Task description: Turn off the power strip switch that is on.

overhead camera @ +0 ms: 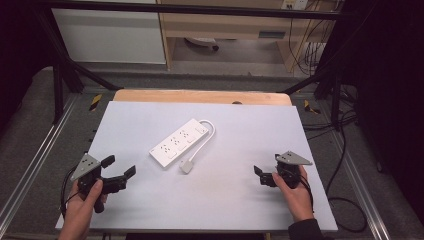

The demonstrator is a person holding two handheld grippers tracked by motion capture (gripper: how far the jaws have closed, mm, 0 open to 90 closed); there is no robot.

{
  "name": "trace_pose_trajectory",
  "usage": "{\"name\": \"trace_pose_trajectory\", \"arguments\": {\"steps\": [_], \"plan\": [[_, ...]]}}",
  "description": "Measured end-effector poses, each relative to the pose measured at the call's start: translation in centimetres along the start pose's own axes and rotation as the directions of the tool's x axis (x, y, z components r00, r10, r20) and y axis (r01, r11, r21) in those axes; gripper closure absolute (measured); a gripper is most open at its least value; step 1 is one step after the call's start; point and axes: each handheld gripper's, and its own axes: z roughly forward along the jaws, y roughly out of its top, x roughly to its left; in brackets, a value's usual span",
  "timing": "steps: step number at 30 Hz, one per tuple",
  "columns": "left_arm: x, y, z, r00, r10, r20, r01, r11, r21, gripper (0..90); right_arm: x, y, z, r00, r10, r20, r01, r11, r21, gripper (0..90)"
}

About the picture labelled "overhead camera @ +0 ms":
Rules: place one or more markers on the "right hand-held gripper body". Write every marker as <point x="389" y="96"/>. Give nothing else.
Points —
<point x="290" y="166"/>

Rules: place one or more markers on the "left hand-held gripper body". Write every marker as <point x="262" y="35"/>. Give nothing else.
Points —
<point x="86" y="165"/>

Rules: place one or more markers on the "white power plug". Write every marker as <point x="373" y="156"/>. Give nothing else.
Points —
<point x="186" y="166"/>

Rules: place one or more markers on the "white power strip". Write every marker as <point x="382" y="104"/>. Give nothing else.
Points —
<point x="179" y="142"/>

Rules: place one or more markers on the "person's right hand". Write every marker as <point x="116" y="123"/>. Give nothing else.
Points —
<point x="295" y="200"/>

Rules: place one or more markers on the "person's left hand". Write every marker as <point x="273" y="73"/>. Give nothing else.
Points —
<point x="79" y="213"/>

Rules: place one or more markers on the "yellow black striped tape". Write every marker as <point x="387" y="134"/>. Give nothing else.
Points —
<point x="95" y="102"/>
<point x="310" y="106"/>

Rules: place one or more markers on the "dark curtain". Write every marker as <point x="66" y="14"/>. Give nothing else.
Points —
<point x="20" y="50"/>
<point x="388" y="100"/>

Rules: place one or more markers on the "white cabinet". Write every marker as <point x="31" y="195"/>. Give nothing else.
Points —
<point x="110" y="36"/>

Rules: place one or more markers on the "office chair base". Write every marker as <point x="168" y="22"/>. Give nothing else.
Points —
<point x="202" y="42"/>

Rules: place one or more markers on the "wooden desk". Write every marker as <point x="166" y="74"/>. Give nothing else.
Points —
<point x="230" y="28"/>

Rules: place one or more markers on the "aluminium floor rail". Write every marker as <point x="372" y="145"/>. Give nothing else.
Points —
<point x="35" y="160"/>
<point x="361" y="186"/>

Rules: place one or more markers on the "white wall socket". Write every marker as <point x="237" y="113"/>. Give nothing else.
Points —
<point x="294" y="4"/>

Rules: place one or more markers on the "black metal frame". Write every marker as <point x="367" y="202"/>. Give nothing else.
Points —
<point x="186" y="9"/>

